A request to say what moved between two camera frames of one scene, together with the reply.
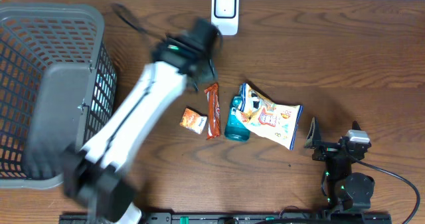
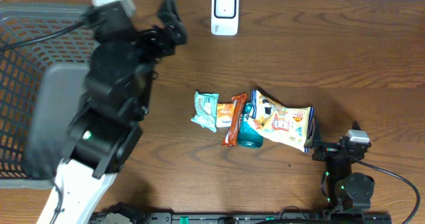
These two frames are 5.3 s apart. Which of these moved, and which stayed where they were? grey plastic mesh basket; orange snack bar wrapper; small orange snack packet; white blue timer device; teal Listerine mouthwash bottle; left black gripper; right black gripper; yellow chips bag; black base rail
Moved: left black gripper; orange snack bar wrapper; small orange snack packet; yellow chips bag; teal Listerine mouthwash bottle
Stayed: black base rail; right black gripper; grey plastic mesh basket; white blue timer device
